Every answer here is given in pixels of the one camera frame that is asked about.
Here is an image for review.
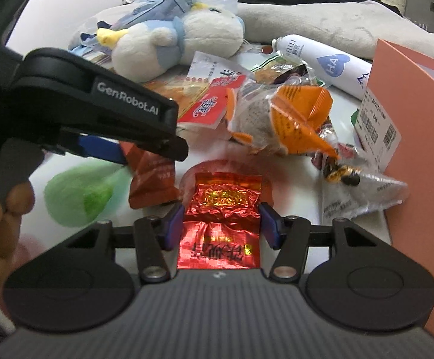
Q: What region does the red foil snack packet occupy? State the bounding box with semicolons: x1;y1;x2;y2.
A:
177;172;264;270

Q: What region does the clear dark sweets packet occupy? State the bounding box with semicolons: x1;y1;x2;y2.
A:
311;140;409;222

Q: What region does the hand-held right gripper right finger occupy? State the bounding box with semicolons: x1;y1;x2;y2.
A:
258;202;375;283

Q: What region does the red white label snack packet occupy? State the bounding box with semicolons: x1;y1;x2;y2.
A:
209;74;248;90
177;88;237;130

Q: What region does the pink cardboard box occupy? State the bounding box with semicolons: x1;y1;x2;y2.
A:
352;37;434;349

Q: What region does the clear orange strips snack packet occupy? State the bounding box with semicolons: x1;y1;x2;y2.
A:
144;78;210;100

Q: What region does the dark orange snack packet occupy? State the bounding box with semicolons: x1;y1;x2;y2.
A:
127;142;181;210

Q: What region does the clear brown snack packet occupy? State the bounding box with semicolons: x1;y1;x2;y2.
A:
254;56;320;88

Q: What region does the orange clear cake snack packet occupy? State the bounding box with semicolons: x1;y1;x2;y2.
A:
227;82;342;158

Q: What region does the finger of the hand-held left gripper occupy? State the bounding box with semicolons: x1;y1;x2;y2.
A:
62;126;190;162
42;135;130;166

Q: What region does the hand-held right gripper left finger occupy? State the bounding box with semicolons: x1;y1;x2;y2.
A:
65;204;186;284

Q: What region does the grey pillow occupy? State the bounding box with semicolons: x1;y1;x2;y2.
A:
239;2;434;61

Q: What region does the white spray bottle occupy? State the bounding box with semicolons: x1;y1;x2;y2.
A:
271;34;373;100

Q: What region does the white blue plush toy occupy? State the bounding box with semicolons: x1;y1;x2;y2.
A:
96;2;246;83

